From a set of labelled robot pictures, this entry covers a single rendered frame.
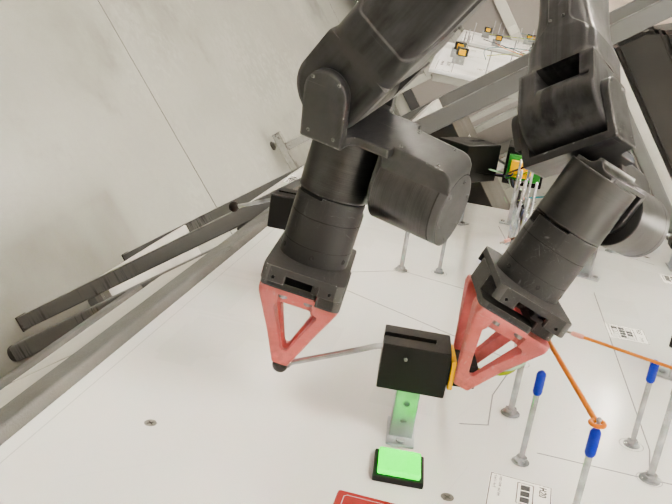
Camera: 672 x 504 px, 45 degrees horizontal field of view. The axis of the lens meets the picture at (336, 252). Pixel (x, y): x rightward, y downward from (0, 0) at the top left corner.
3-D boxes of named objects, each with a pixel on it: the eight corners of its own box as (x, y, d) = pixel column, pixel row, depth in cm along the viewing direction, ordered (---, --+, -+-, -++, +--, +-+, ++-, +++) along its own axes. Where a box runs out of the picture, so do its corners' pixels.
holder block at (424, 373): (378, 365, 71) (386, 323, 70) (442, 376, 71) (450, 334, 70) (375, 387, 67) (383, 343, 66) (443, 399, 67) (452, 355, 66)
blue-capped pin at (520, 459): (510, 456, 70) (532, 365, 67) (527, 459, 69) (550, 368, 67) (512, 465, 68) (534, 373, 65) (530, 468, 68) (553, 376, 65)
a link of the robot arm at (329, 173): (342, 110, 66) (307, 110, 61) (415, 139, 64) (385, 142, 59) (317, 188, 69) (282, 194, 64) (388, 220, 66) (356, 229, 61)
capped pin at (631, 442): (636, 451, 73) (662, 365, 71) (620, 444, 74) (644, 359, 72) (642, 445, 75) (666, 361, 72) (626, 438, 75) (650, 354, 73)
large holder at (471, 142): (514, 221, 149) (530, 144, 145) (452, 229, 138) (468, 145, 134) (485, 210, 154) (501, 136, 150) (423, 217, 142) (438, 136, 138)
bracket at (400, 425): (387, 418, 73) (396, 367, 71) (414, 422, 73) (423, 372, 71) (385, 444, 68) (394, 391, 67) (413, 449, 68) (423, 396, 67)
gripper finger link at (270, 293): (324, 352, 74) (356, 259, 71) (313, 388, 67) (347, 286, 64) (253, 328, 74) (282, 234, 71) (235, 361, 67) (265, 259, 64)
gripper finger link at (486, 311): (487, 380, 72) (549, 296, 69) (497, 419, 65) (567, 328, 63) (422, 342, 71) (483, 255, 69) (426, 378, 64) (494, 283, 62)
